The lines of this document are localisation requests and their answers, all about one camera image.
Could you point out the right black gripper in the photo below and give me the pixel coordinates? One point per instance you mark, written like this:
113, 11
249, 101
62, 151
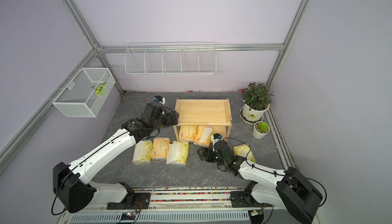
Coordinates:
209, 151

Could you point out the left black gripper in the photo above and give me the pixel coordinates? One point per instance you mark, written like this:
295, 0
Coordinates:
169, 122

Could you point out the orange tissue pack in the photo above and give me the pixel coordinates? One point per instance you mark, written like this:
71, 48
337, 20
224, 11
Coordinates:
160, 148
203, 136
187, 133

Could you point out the wooden two-tier shelf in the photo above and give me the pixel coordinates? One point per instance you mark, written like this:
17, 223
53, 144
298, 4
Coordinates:
215, 113

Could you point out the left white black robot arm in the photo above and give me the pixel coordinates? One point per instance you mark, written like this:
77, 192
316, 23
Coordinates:
73, 183

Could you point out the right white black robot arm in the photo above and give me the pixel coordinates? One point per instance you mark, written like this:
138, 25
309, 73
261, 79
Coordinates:
287, 189

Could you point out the green tissue pack middle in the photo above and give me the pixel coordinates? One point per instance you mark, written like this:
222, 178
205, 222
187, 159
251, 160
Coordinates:
178, 153

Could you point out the green tissue pack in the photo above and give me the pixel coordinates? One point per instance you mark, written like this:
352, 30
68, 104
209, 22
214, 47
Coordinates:
244, 151
142, 152
178, 153

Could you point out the green tissue pack right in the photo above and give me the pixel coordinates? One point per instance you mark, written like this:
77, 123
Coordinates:
244, 151

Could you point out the green tissue pack far left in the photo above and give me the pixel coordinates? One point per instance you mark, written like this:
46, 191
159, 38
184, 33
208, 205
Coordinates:
142, 152

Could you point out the small potted succulent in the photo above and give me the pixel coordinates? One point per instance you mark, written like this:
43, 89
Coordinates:
260, 130

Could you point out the green leaf in basket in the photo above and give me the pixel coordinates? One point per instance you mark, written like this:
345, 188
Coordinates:
101, 90

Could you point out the large potted green plant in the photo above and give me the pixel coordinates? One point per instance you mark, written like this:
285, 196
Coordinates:
257, 99

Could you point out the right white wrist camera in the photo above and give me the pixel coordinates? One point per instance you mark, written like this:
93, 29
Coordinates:
215, 138

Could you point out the aluminium rail frame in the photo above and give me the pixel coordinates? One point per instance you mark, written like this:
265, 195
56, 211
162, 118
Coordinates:
179, 206

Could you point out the white wire wall shelf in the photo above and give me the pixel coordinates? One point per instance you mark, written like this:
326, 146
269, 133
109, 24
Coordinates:
184, 58

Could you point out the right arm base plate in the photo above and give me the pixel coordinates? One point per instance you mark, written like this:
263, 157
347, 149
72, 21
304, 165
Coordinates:
243, 199

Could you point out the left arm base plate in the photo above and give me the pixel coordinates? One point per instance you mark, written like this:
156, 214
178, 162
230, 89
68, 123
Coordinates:
132, 201

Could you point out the white mesh wall basket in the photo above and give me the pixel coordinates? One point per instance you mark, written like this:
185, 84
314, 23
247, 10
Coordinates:
78, 98

